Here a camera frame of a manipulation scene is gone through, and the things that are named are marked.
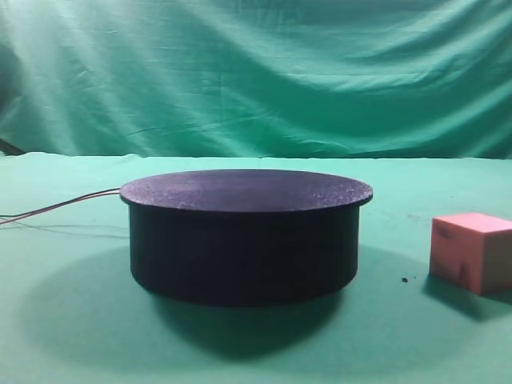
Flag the black round turntable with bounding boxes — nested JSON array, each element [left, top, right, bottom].
[[119, 169, 373, 307]]

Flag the green backdrop cloth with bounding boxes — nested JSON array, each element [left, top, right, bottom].
[[1, 1, 511, 158]]

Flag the green table cloth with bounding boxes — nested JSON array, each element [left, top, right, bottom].
[[1, 153, 511, 383]]

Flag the black wire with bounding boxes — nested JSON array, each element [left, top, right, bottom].
[[0, 192, 122, 226]]

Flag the red wire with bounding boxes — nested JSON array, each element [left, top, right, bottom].
[[0, 188, 122, 219]]

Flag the pink cube block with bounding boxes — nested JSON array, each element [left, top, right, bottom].
[[430, 213, 511, 295]]

